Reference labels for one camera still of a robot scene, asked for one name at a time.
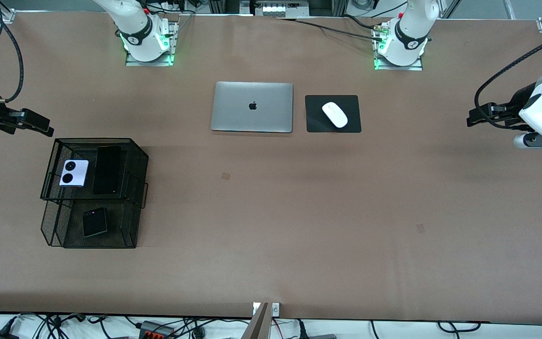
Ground lavender flip phone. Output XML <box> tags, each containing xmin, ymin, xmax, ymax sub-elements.
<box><xmin>59</xmin><ymin>160</ymin><xmax>89</xmax><ymax>187</ymax></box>

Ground black slab phone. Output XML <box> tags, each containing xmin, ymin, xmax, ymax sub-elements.
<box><xmin>92</xmin><ymin>146</ymin><xmax>123</xmax><ymax>195</ymax></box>

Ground black flip phone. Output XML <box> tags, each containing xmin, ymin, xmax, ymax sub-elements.
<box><xmin>82</xmin><ymin>207</ymin><xmax>108</xmax><ymax>238</ymax></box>

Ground black mesh two-tier tray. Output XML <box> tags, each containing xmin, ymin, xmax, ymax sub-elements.
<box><xmin>40</xmin><ymin>138</ymin><xmax>149</xmax><ymax>249</ymax></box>

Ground white computer mouse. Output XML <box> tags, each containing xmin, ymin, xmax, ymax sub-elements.
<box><xmin>322</xmin><ymin>102</ymin><xmax>349</xmax><ymax>129</ymax></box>

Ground black mouse pad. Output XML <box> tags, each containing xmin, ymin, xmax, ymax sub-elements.
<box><xmin>305</xmin><ymin>95</ymin><xmax>362</xmax><ymax>133</ymax></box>

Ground white power strip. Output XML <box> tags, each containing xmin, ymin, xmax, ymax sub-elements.
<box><xmin>151</xmin><ymin>0</ymin><xmax>191</xmax><ymax>12</ymax></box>

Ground silver laptop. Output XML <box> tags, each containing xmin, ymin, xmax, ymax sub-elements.
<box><xmin>211</xmin><ymin>81</ymin><xmax>294</xmax><ymax>134</ymax></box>

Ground white electrical box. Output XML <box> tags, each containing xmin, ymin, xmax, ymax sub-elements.
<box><xmin>252</xmin><ymin>0</ymin><xmax>309</xmax><ymax>18</ymax></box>

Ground black power strip orange switches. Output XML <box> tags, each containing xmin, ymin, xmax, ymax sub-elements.
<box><xmin>139</xmin><ymin>321</ymin><xmax>175</xmax><ymax>339</ymax></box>

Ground white table edge clamp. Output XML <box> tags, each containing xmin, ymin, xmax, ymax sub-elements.
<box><xmin>252</xmin><ymin>303</ymin><xmax>281</xmax><ymax>317</ymax></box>

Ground grey metal bar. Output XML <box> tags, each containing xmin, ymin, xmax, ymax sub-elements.
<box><xmin>241</xmin><ymin>303</ymin><xmax>270</xmax><ymax>339</ymax></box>

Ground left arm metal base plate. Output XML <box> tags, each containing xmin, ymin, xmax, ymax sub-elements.
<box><xmin>373</xmin><ymin>21</ymin><xmax>424</xmax><ymax>72</ymax></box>

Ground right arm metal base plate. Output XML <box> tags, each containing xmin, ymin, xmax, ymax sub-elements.
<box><xmin>125</xmin><ymin>19</ymin><xmax>180</xmax><ymax>67</ymax></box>

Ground black cable on table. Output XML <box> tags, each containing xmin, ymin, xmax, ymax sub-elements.
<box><xmin>276</xmin><ymin>16</ymin><xmax>384</xmax><ymax>40</ymax></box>

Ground black looped cable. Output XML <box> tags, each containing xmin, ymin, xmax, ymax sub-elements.
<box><xmin>437</xmin><ymin>321</ymin><xmax>482</xmax><ymax>333</ymax></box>

